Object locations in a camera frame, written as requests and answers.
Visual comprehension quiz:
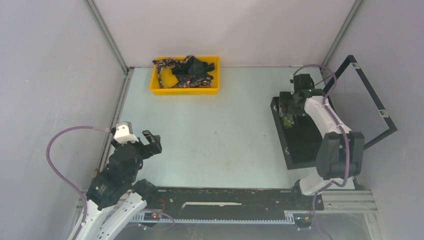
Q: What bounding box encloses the yellow plastic bin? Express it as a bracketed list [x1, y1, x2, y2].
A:
[149, 55, 220, 95]

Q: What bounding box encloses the dark green tie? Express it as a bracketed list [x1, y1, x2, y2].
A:
[171, 55, 215, 78]

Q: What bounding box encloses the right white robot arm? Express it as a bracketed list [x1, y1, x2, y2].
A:
[274, 74, 365, 209]

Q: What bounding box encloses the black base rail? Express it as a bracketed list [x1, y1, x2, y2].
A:
[147, 187, 324, 222]

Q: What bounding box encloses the black storage box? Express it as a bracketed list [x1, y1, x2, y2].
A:
[270, 96, 339, 170]

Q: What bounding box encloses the black pink floral tie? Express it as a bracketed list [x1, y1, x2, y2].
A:
[152, 56, 214, 89]

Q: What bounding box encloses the black box lid frame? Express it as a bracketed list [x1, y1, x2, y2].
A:
[323, 55, 398, 150]

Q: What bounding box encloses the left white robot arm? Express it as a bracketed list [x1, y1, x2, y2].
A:
[69, 128, 162, 240]

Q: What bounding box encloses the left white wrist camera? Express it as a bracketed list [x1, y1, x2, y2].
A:
[113, 121, 139, 145]

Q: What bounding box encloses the navy gold floral tie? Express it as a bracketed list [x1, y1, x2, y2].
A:
[280, 113, 296, 129]

